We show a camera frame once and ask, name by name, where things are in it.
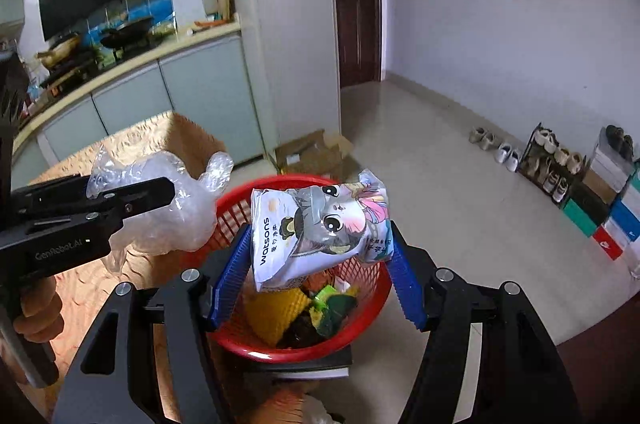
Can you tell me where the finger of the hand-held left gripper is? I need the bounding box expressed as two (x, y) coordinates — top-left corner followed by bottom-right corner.
(11, 174), (90, 219)
(85, 176), (177, 229)

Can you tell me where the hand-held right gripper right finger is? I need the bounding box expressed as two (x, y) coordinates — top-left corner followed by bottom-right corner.
(385, 219), (583, 424)

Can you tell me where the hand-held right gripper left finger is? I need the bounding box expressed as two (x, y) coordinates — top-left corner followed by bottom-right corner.
(52, 223), (253, 424)

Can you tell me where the clear plastic bag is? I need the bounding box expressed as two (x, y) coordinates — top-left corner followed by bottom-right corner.
(86, 144), (235, 272)

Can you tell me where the yellow foam net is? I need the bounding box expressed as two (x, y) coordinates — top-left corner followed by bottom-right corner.
(245, 286), (313, 347)

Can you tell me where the red plastic mesh basket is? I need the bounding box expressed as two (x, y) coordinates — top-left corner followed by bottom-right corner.
(182, 174), (393, 365)

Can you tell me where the green wrapper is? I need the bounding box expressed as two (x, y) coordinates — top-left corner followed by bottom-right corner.
(310, 285), (358, 337)

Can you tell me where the black plastic bag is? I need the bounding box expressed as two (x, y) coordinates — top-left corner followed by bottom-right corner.
(277, 314), (331, 350)

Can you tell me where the cartoon-printed snack packet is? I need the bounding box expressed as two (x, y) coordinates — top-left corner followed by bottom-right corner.
(250, 169), (396, 292)

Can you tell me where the person's left hand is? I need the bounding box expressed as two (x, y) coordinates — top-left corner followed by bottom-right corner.
(12, 276), (63, 345)

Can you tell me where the rose-patterned tablecloth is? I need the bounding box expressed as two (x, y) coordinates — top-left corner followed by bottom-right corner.
(27, 111), (236, 424)

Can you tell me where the black stool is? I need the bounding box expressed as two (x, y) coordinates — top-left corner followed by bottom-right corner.
(240, 344), (353, 380)

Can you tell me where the gas stove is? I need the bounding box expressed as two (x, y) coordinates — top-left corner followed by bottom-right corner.
(37, 44), (166, 87)

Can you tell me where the kitchen counter with cabinets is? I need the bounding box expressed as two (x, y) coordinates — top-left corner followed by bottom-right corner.
(10, 21), (266, 177)

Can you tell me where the open cardboard box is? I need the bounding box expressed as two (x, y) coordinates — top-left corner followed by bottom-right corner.
(267, 129), (356, 177)

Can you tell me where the black wok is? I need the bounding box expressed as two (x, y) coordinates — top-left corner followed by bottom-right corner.
(100, 16), (155, 50)

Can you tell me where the orange kitchen tool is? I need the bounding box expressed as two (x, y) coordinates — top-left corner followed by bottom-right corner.
(187, 18), (236, 35)

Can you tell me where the black shoe rack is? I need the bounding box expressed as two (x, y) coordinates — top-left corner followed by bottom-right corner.
(517, 122), (586, 205)

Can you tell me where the group of pale sneakers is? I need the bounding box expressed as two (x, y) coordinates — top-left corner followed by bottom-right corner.
(520, 129), (583, 203)

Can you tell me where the stack of shoe boxes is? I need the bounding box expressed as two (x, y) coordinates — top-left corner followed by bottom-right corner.
(562, 141), (640, 261)

